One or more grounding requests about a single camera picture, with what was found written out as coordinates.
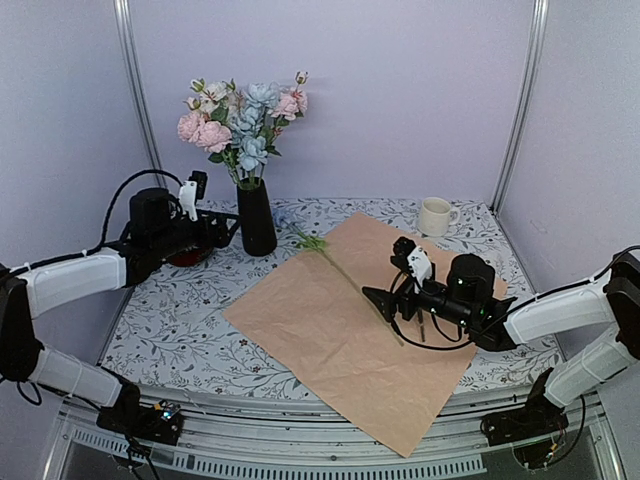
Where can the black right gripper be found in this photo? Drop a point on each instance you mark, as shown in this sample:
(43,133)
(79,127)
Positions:
(406,298)

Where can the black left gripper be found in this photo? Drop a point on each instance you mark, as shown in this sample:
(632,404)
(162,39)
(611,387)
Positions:
(222,238)

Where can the peach wrapping paper sheet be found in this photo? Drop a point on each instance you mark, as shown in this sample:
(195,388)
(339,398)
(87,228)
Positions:
(391,390)

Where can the blue hydrangea stem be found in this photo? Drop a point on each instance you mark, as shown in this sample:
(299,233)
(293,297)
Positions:
(307,307)

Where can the pink rose stem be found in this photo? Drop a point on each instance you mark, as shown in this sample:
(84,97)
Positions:
(211,136)
(290,104)

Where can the light blue rose stem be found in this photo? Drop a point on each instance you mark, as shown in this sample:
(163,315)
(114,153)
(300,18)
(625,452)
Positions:
(253,130)

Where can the white rose stem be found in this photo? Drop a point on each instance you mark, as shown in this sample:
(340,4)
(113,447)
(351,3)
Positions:
(210,99)

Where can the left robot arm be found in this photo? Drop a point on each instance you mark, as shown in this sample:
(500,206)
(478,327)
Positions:
(47,289)

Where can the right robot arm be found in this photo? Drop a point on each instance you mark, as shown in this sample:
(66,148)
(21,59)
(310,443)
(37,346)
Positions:
(610,297)

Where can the black tall vase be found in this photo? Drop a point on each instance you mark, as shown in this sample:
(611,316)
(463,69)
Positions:
(256,221)

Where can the red floral saucer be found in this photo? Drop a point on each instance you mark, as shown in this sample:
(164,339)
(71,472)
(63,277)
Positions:
(190,258)

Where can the cream ceramic mug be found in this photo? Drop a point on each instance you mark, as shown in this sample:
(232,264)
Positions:
(436,216)

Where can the floral patterned table mat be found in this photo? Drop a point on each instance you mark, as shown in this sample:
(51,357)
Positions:
(172,333)

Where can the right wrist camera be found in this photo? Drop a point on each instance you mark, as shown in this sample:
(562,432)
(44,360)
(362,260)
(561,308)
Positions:
(412,260)

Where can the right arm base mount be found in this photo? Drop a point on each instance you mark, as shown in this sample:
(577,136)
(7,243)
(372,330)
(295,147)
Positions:
(536,417)

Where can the aluminium frame rail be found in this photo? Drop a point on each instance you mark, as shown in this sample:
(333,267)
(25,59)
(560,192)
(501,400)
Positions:
(235,437)

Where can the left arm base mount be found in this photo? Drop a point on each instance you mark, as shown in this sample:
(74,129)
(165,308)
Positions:
(160,423)

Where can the left aluminium post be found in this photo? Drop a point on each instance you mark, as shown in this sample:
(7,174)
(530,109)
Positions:
(125,31)

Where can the aluminium post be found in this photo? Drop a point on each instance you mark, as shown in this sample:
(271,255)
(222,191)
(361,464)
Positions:
(533,56)
(125,31)

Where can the right aluminium post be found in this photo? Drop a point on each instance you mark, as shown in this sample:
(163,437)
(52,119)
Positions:
(533,56)

